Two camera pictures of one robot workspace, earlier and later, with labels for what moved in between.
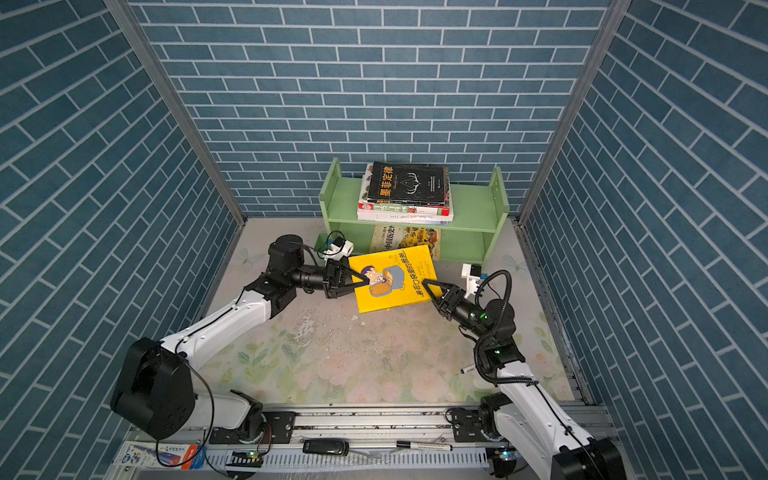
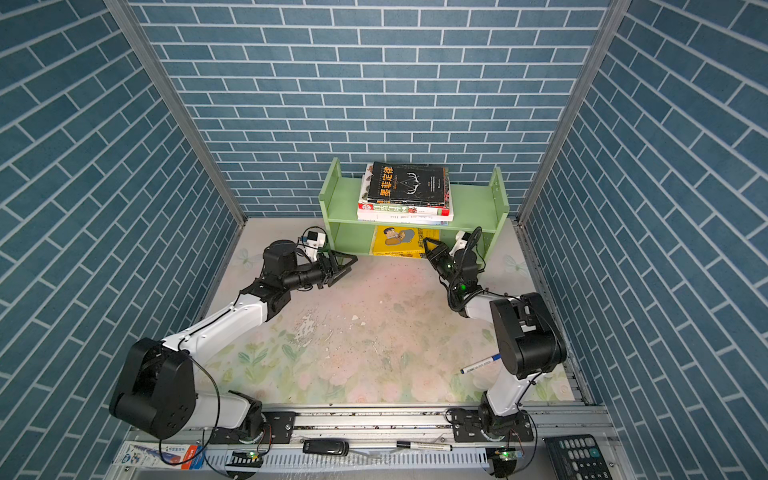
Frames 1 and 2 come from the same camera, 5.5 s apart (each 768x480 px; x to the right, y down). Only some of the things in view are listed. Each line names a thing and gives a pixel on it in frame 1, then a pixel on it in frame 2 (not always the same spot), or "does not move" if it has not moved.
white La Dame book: [403, 218] does not move
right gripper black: [450, 308] to [439, 250]
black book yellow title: [407, 183] does not move
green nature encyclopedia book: [399, 209] does not move
